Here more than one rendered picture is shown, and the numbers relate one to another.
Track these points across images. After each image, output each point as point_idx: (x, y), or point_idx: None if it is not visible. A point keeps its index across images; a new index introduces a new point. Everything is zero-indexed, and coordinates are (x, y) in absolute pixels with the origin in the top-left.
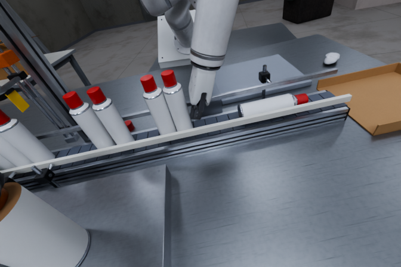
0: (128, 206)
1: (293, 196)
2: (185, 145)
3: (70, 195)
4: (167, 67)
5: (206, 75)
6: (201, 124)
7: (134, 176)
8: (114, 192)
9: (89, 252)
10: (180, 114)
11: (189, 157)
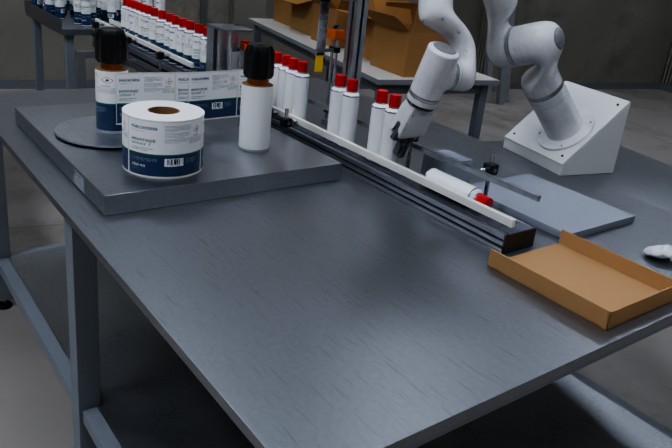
0: (295, 157)
1: (367, 225)
2: (369, 169)
3: (283, 138)
4: (510, 149)
5: (405, 107)
6: None
7: (319, 154)
8: (300, 151)
9: (259, 153)
10: (384, 136)
11: (366, 184)
